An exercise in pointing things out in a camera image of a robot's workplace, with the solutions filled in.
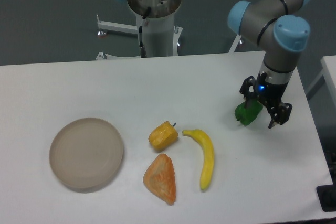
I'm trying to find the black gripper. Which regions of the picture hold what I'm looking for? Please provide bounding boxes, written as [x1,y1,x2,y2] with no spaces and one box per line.
[239,76,292,129]

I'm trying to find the green toy bell pepper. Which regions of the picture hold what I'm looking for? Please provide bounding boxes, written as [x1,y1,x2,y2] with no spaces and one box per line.
[234,100,263,126]

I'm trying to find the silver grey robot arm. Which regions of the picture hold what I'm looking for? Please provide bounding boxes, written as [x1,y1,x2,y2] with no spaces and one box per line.
[121,0,310,126]

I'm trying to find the yellow toy bell pepper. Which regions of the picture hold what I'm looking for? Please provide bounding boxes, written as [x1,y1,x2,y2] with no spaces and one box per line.
[148,121,179,151]

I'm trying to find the white side table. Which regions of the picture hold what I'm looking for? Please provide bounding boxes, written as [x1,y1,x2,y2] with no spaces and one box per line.
[321,56,336,100]

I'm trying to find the yellow toy banana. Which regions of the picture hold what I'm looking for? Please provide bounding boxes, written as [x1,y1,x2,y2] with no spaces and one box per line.
[182,129,215,191]

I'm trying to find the black device at edge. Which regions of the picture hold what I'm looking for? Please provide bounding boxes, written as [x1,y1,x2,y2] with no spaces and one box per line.
[316,185,335,212]

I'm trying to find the orange toy bread slice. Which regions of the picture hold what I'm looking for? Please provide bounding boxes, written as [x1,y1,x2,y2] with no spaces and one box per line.
[143,154,176,206]

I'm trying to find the beige round plate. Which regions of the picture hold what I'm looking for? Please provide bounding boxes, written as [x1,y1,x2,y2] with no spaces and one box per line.
[49,118,124,193]

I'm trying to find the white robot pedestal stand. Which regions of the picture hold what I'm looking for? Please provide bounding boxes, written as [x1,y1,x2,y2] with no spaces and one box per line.
[94,0,246,61]

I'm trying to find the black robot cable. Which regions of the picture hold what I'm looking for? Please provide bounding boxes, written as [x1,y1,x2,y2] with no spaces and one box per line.
[138,6,152,58]

